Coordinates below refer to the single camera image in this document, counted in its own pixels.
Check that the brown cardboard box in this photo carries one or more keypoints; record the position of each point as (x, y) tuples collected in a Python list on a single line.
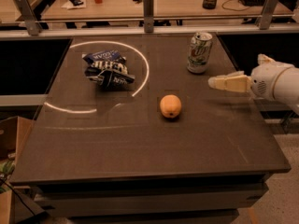
[(13, 135)]

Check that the crumpled blue chip bag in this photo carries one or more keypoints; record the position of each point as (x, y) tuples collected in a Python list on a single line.
[(107, 68)]

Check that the orange fruit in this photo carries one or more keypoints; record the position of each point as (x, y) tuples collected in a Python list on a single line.
[(170, 106)]

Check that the green white 7up can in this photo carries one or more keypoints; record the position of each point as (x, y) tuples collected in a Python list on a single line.
[(199, 51)]

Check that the grey metal bracket right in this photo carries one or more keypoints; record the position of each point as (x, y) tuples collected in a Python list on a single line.
[(265, 19)]

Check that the grey metal bracket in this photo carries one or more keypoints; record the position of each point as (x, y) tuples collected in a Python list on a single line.
[(265, 19), (148, 11), (32, 25)]

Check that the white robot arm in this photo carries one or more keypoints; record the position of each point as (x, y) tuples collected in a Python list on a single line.
[(286, 90)]

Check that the grey drawer cabinet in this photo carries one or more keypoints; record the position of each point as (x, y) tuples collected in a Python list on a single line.
[(150, 195)]

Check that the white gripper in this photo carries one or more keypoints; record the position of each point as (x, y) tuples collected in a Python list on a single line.
[(263, 79)]

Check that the grey metal bracket left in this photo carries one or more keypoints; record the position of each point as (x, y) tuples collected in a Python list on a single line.
[(32, 25)]

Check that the black mesh pen cup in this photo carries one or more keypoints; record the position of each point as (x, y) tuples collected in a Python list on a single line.
[(209, 4)]

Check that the grey metal bracket middle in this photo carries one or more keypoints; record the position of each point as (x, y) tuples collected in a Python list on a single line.
[(148, 11)]

